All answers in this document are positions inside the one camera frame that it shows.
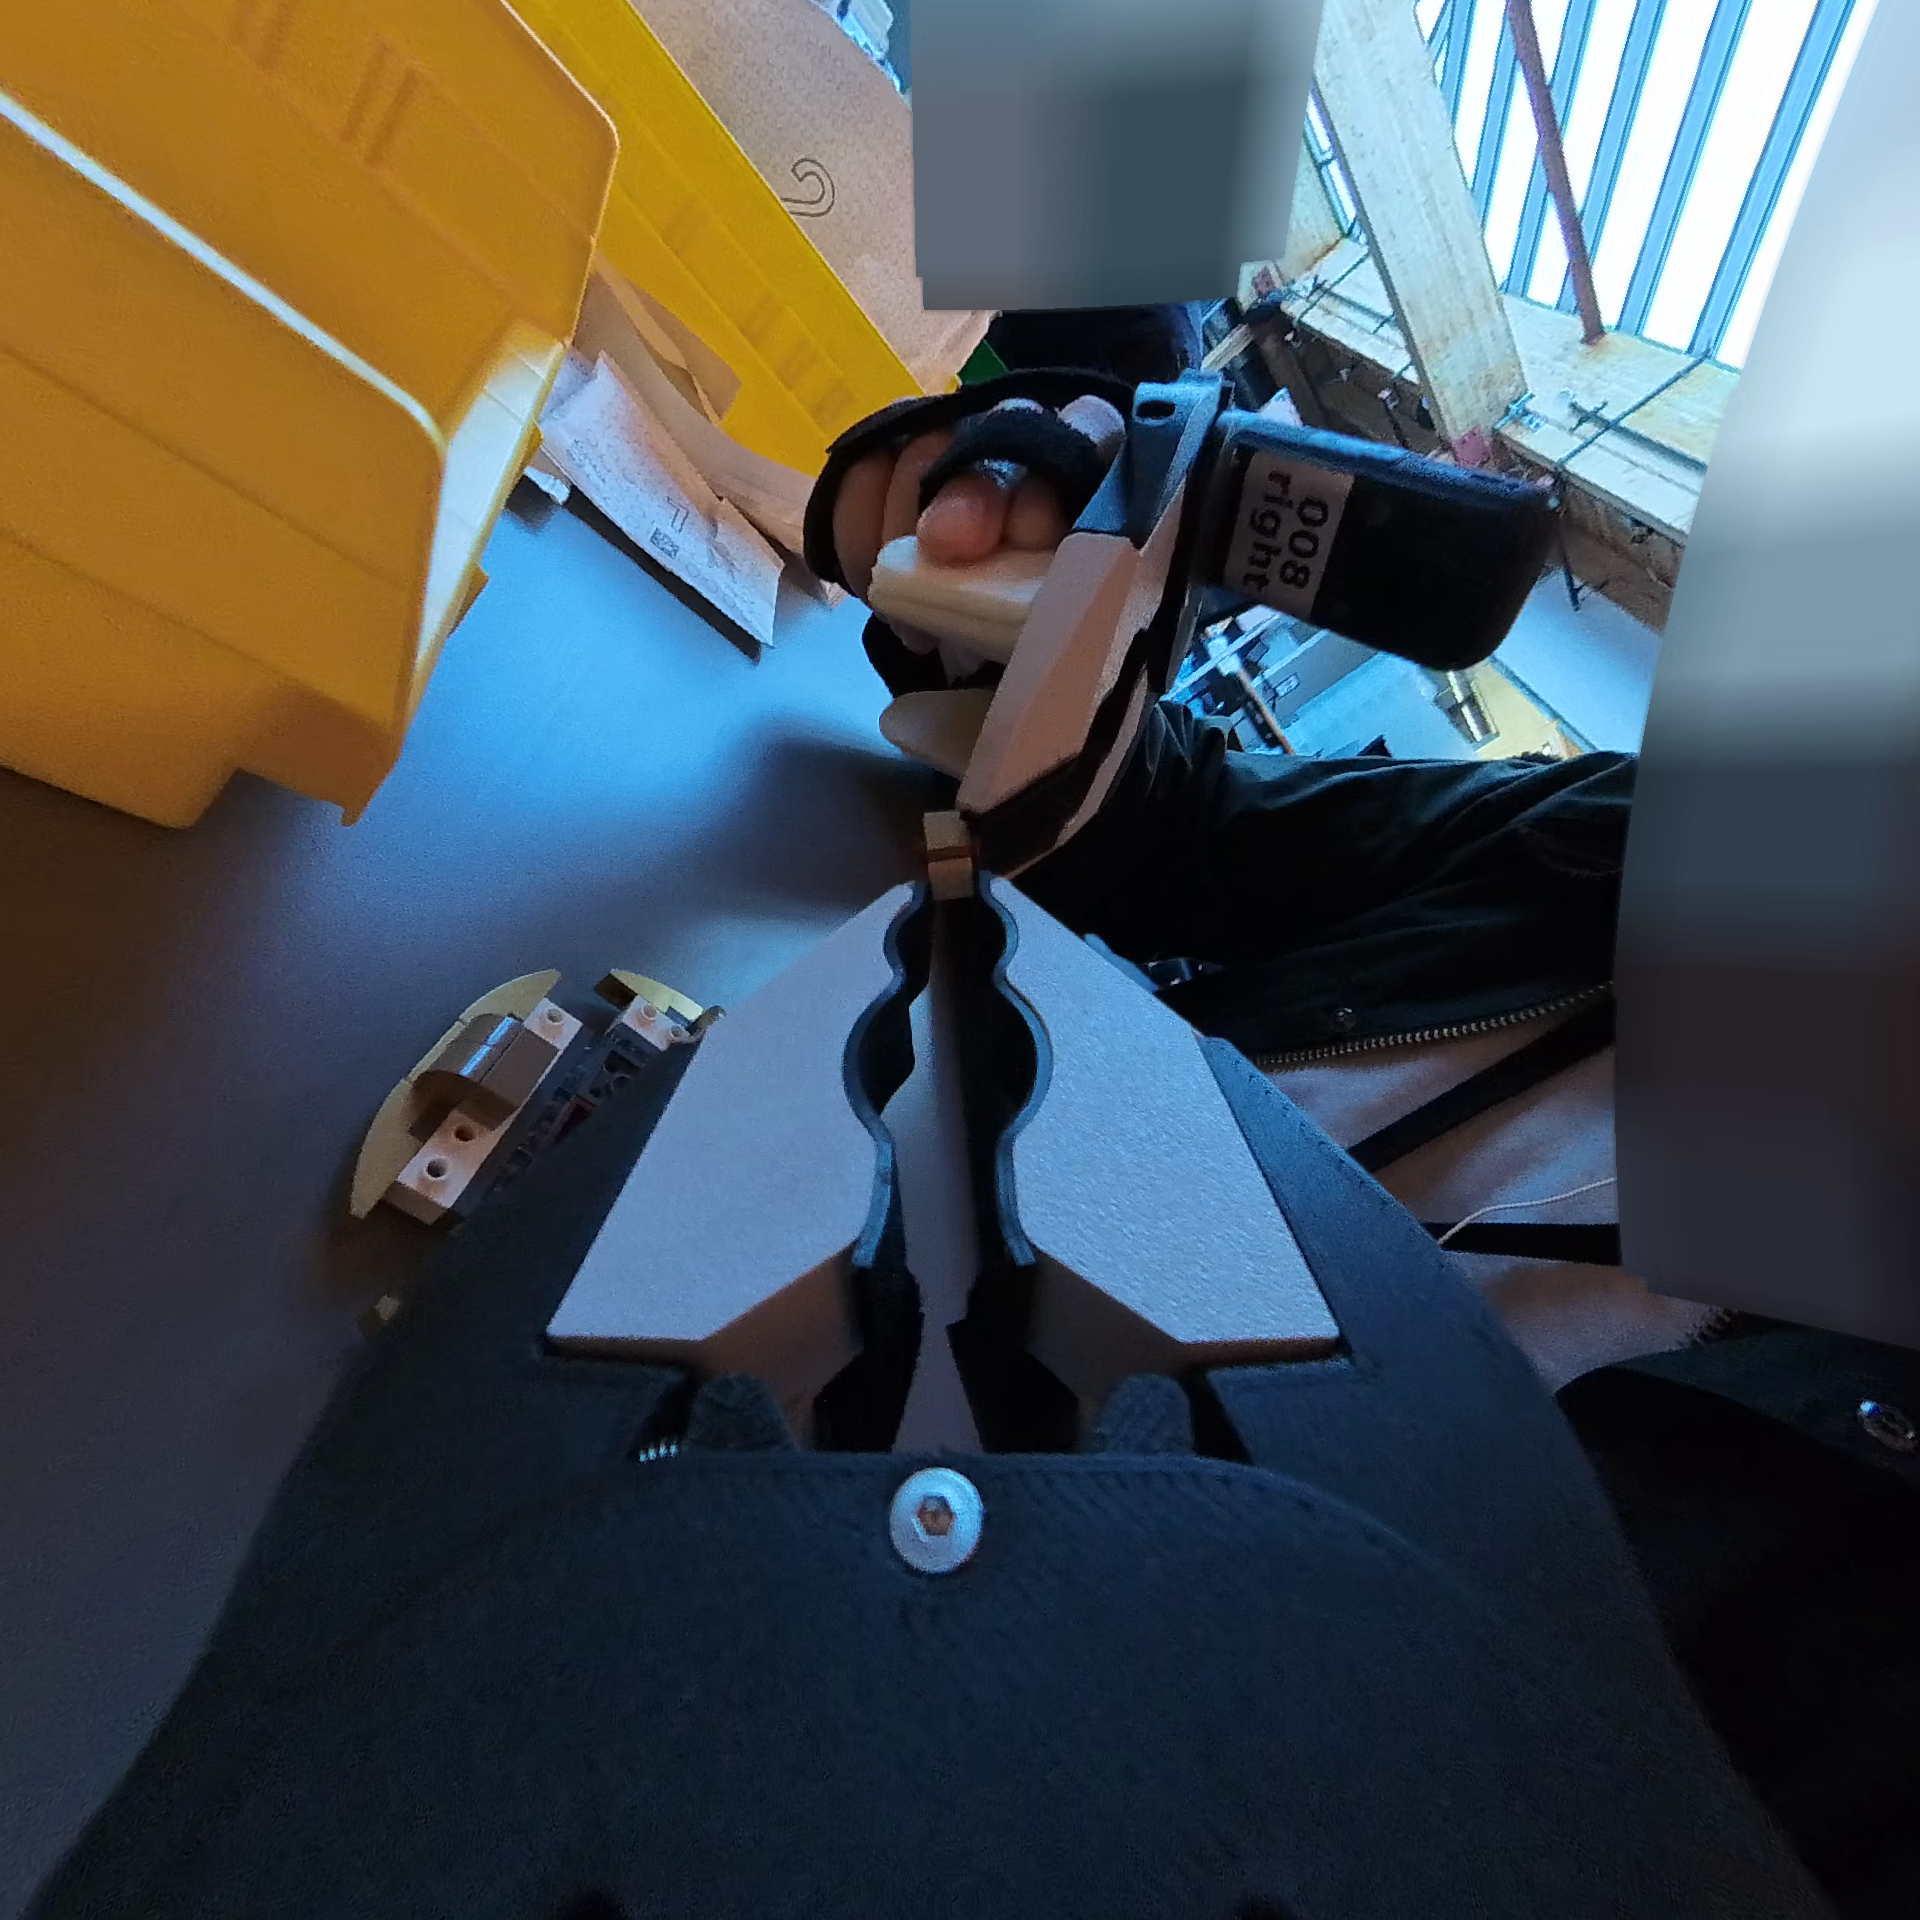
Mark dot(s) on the small dark brown toy brick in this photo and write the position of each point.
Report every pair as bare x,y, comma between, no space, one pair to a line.
950,874

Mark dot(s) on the round toy brick assembly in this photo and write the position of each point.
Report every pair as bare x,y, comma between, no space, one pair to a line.
482,1066

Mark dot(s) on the brown paper bag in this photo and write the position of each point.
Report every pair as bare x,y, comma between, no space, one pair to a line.
780,135

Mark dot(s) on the flat printed white paper bag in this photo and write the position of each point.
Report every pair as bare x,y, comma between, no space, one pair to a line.
645,480

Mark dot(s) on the crumpled white paper bag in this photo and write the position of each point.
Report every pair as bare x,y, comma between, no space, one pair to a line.
764,503

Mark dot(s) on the yellow plastic bin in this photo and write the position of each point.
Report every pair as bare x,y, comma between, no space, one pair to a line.
721,225
225,451

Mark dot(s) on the person's right forearm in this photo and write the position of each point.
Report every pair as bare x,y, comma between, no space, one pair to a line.
1349,869

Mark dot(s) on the person's right hand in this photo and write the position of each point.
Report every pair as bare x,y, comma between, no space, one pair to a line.
962,517

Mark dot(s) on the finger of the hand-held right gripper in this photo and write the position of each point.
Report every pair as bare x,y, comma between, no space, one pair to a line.
1090,796
1079,644

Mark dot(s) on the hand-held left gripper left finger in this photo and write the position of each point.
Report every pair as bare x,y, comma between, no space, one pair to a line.
721,1201

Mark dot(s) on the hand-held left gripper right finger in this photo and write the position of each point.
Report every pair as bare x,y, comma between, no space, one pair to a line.
1172,1201

